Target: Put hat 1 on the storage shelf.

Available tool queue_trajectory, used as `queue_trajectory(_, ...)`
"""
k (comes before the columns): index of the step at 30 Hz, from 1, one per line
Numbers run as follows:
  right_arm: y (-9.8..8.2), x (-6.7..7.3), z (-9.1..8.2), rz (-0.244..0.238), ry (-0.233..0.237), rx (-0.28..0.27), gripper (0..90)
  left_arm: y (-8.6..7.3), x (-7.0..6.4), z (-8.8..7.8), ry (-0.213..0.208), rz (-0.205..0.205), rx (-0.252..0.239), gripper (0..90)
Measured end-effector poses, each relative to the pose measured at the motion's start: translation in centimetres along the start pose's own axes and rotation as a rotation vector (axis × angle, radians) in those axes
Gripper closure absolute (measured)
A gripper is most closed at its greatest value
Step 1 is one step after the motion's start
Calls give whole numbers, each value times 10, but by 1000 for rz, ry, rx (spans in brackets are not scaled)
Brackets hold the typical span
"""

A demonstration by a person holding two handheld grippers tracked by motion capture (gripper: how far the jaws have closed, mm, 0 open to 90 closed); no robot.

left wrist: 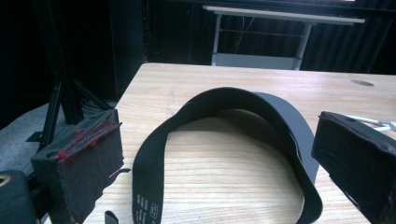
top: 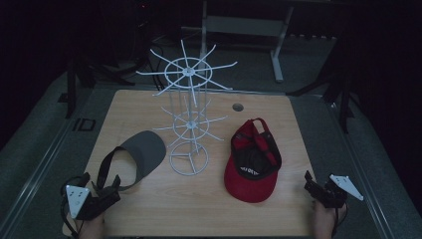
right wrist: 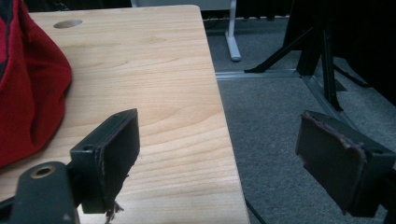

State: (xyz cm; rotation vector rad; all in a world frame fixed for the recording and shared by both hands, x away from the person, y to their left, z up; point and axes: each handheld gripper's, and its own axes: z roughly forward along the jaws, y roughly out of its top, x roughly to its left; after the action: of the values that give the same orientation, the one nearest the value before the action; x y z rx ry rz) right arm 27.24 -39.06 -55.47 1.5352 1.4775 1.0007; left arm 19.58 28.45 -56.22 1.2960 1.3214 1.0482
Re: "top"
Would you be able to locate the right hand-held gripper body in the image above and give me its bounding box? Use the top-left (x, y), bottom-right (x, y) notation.
top-left (312, 173), bottom-right (364, 209)

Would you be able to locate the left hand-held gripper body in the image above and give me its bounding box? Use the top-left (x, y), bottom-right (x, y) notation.
top-left (65, 184), bottom-right (122, 221)

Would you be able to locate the red baseball cap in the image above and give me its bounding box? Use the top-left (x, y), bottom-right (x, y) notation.
top-left (223, 117), bottom-right (283, 204)

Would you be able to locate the white wire display rack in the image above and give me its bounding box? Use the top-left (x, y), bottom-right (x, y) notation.
top-left (135, 39), bottom-right (239, 177)

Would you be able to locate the person's right hand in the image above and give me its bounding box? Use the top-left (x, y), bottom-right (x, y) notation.
top-left (313, 199), bottom-right (340, 239)

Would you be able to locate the person's left hand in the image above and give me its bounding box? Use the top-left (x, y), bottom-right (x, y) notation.
top-left (75, 213), bottom-right (106, 239)

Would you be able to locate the black tripod stand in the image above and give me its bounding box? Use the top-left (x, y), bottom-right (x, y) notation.
top-left (65, 55), bottom-right (137, 120)
top-left (286, 43), bottom-right (355, 134)

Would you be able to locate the black cable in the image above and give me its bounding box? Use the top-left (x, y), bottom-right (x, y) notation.
top-left (331, 201), bottom-right (349, 239)
top-left (59, 171), bottom-right (92, 239)

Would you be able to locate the black floor bracket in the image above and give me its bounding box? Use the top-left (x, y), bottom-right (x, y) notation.
top-left (72, 118), bottom-right (98, 132)

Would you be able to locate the white metal desk frame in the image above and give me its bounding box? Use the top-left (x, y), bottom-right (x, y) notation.
top-left (181, 0), bottom-right (295, 84)

